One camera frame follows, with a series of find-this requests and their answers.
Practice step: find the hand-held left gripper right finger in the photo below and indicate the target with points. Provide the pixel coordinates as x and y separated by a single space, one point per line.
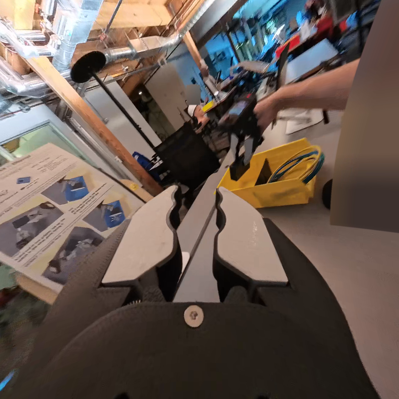
249 246

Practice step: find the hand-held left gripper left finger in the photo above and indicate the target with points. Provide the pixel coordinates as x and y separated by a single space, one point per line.
146 243

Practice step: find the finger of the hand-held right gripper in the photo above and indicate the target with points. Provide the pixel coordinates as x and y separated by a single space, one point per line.
234 149
249 149

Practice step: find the black network switch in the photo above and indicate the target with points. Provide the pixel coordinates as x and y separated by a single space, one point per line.
240 173

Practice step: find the yellow plastic bin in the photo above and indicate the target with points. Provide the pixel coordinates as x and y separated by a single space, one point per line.
280 193

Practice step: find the person's right forearm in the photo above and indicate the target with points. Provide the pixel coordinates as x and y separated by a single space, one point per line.
321 89

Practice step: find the person's right hand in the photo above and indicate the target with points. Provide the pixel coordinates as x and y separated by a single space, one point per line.
271 107

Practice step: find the black office chair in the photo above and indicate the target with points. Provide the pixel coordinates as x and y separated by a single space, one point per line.
187 156

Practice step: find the blue striped jacket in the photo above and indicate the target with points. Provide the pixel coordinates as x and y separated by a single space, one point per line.
146 165

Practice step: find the black mesh wrist rest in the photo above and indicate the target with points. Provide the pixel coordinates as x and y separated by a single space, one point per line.
326 194

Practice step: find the printed instruction poster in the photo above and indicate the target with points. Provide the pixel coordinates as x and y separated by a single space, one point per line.
46 202

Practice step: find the wooden ceiling beam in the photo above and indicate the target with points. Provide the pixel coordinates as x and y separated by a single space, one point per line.
93 124

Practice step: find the black round pole stand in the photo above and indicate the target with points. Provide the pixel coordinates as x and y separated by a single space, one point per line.
89 67

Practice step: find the silver air duct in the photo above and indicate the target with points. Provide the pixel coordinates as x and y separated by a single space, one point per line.
78 31

